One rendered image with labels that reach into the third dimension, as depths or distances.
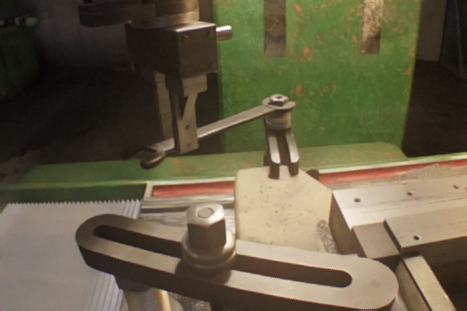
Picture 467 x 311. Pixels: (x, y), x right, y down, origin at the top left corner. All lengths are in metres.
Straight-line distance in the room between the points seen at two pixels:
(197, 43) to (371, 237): 0.24
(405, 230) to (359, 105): 1.03
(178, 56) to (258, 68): 0.86
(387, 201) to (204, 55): 0.24
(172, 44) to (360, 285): 0.27
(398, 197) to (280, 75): 0.87
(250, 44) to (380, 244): 0.93
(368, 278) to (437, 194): 0.17
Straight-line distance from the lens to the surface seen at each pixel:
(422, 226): 0.35
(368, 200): 0.39
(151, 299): 0.35
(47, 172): 1.10
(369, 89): 1.33
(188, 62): 0.36
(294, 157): 0.49
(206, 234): 0.26
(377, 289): 0.28
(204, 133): 0.47
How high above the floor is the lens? 1.29
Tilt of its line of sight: 27 degrees down
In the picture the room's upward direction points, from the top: 3 degrees counter-clockwise
